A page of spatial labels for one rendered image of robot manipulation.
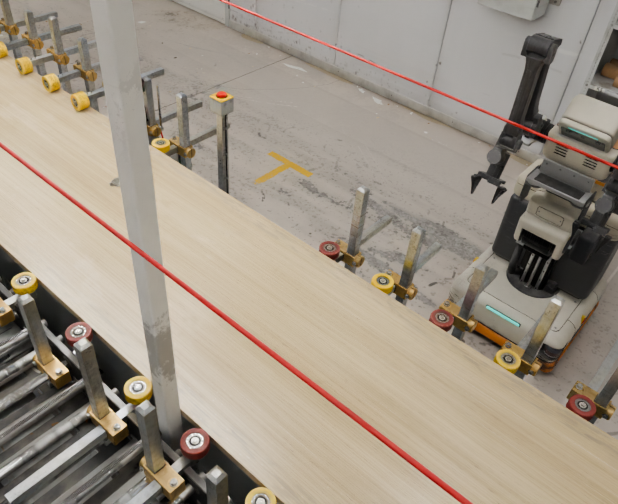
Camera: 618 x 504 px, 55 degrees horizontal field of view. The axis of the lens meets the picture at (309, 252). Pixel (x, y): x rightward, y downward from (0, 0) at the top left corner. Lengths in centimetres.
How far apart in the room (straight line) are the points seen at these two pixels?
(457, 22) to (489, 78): 48
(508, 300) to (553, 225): 53
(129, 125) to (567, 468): 145
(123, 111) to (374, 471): 112
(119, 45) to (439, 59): 410
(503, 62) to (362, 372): 328
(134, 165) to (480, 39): 387
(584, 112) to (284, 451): 169
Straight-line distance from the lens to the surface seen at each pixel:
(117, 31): 106
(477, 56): 484
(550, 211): 282
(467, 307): 214
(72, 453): 185
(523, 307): 319
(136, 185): 120
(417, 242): 210
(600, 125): 255
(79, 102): 311
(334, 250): 225
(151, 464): 171
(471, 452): 182
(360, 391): 185
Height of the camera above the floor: 239
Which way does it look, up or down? 42 degrees down
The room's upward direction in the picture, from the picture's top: 6 degrees clockwise
